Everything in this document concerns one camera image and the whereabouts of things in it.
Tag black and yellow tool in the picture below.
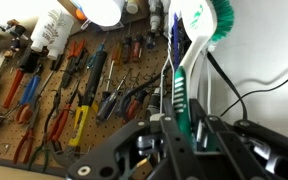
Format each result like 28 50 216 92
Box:
67 49 109 148

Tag red handled screwdriver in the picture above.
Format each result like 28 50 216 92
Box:
123 89 148 123

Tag red handled pliers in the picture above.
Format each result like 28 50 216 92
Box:
48 103 72 143
13 128 36 165

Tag white and green brush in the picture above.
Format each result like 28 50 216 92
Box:
166 0 236 151

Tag black handled tool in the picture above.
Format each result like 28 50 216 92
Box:
17 44 40 73

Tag dark blue handled screwdriver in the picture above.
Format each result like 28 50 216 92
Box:
96 59 119 122

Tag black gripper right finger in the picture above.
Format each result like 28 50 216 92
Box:
188 97 288 180

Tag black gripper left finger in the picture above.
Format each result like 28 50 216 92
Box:
66 97 198 180

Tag white printed plastic bottle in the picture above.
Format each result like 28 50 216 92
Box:
29 7 76 62

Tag small red handled cutter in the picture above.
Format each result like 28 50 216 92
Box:
66 39 87 70

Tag twisted white wire brush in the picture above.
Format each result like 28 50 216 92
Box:
158 31 176 114

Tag thick black cable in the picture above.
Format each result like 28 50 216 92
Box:
206 52 249 122

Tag green handled pliers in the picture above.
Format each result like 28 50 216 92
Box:
27 143 52 173

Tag thin black cable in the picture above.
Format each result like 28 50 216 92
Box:
219 67 288 118

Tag blue bristle brush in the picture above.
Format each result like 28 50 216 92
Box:
171 12 181 73

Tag brown pegboard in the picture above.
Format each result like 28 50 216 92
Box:
0 18 175 169

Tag white round container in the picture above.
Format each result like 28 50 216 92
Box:
73 0 126 28

